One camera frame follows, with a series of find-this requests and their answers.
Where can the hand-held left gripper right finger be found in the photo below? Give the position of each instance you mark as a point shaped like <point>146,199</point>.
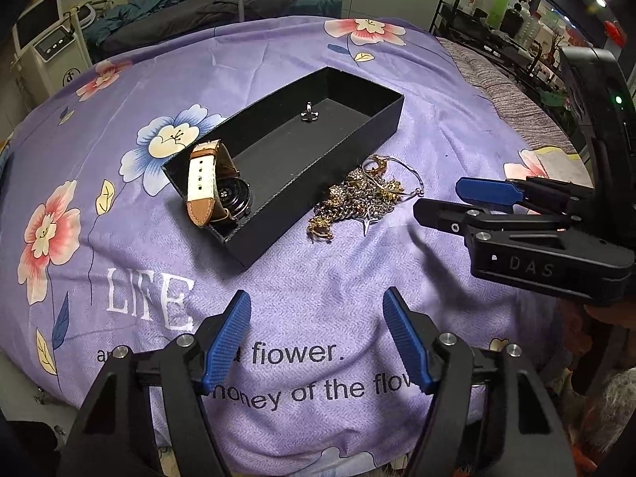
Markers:
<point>405,338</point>

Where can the teal blanket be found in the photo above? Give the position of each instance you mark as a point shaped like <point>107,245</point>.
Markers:
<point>144,7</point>

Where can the grey striped blanket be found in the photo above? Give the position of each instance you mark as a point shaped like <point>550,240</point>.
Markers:
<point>497,89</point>

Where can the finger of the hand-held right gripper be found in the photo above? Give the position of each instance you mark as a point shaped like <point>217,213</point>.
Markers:
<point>484,191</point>
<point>526,258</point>

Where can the white grey handheld device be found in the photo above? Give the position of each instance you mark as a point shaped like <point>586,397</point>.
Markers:
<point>85,16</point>

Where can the black metal rack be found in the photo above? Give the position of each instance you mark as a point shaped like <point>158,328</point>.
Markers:
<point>447,15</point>

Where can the dark grey blanket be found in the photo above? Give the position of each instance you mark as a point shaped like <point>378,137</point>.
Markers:
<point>223,15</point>

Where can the purple floral blanket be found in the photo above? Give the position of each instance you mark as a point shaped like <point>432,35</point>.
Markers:
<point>298,283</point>

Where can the black rectangular box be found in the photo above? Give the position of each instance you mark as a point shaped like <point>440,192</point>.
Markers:
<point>278,159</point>

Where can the row of white bottles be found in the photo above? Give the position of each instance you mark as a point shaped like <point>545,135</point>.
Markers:
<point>529,25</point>

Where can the green bottle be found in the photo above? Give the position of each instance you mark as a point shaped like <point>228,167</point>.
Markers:
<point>498,7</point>

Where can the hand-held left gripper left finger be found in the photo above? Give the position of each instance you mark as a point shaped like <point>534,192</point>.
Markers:
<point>228,338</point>

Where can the beige floral cloth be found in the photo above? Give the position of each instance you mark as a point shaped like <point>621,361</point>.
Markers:
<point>616,402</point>

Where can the white machine with screen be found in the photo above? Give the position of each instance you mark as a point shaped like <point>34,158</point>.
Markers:
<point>49,44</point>

